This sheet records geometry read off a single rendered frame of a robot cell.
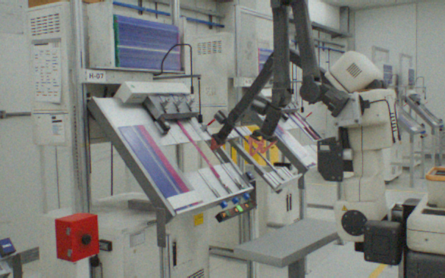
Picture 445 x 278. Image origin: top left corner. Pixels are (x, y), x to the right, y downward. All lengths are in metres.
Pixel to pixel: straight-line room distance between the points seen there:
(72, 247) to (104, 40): 1.06
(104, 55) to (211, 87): 1.39
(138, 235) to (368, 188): 1.13
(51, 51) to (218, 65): 1.46
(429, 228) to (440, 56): 8.17
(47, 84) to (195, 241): 1.17
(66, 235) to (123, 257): 0.52
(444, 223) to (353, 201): 0.37
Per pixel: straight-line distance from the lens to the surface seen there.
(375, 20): 10.10
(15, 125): 3.86
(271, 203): 3.50
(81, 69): 2.33
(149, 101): 2.50
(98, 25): 2.47
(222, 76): 3.58
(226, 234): 3.72
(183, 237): 2.66
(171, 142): 2.43
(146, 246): 2.43
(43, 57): 2.60
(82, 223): 1.88
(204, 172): 2.43
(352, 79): 1.85
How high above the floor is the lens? 1.21
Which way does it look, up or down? 5 degrees down
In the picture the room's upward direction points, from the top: 2 degrees counter-clockwise
